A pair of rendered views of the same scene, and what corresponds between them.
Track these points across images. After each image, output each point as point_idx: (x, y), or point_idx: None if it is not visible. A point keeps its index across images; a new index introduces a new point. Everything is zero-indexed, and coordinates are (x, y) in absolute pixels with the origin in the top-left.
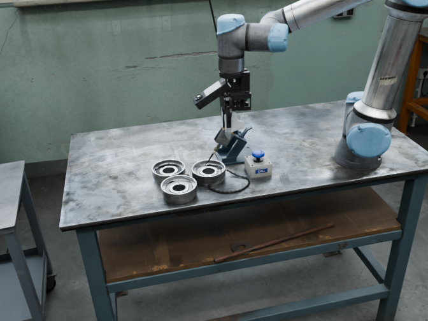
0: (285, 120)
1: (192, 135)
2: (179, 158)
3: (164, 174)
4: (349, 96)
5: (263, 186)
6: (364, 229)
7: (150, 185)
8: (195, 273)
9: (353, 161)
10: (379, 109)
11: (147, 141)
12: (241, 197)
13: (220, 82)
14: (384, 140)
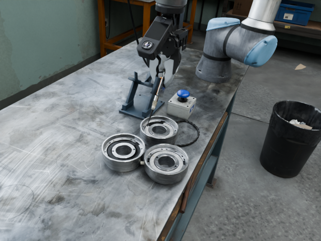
0: (125, 64)
1: (69, 105)
2: (96, 133)
3: (128, 157)
4: (219, 22)
5: (205, 121)
6: (218, 125)
7: (119, 179)
8: (169, 235)
9: (222, 76)
10: (272, 23)
11: (26, 133)
12: (208, 138)
13: (162, 21)
14: (274, 48)
